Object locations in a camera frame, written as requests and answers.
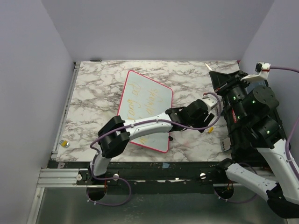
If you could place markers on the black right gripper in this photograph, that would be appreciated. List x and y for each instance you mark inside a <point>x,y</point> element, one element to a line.
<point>219,80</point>

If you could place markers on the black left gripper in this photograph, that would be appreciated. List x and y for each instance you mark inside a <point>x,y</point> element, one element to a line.
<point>204,120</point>

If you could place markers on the pink framed whiteboard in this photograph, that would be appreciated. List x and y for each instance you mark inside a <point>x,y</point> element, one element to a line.
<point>143,98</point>

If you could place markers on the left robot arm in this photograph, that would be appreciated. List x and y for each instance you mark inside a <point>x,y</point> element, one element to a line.
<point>114,136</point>

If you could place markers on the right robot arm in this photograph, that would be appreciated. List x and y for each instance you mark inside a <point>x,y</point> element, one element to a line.
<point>281,195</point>

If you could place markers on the black toolbox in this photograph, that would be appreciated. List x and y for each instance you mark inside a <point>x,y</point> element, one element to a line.
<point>252,122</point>

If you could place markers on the small yellow grey object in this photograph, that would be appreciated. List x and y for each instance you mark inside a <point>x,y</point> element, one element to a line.
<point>64,143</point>

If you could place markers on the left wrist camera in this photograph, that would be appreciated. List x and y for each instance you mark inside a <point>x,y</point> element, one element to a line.
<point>212,104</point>

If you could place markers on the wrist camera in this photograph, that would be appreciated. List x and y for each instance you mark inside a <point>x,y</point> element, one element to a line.
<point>262,71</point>
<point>212,104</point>

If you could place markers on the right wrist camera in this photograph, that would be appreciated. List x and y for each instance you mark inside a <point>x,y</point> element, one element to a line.
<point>262,71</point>

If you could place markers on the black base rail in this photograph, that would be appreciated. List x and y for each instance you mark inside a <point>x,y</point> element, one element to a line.
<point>146,178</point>

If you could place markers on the aluminium frame rail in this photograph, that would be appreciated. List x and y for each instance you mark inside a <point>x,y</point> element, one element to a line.
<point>59,177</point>

